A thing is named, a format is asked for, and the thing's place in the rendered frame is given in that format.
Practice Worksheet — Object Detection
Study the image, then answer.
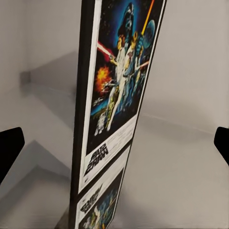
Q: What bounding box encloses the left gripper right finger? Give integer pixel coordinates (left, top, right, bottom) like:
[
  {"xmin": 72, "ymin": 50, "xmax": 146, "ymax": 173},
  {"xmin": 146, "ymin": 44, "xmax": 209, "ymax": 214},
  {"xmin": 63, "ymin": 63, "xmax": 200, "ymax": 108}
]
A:
[{"xmin": 214, "ymin": 127, "xmax": 229, "ymax": 165}]

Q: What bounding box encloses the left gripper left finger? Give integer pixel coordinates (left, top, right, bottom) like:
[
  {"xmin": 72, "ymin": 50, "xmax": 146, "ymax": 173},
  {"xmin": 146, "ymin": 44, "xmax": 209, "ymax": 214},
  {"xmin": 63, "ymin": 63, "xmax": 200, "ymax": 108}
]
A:
[{"xmin": 0, "ymin": 127, "xmax": 25, "ymax": 184}]

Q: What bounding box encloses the poster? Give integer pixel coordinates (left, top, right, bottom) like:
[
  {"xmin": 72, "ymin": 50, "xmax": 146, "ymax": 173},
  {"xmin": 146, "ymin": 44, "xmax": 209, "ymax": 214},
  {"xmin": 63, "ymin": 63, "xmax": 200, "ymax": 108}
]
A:
[{"xmin": 70, "ymin": 0, "xmax": 167, "ymax": 203}]

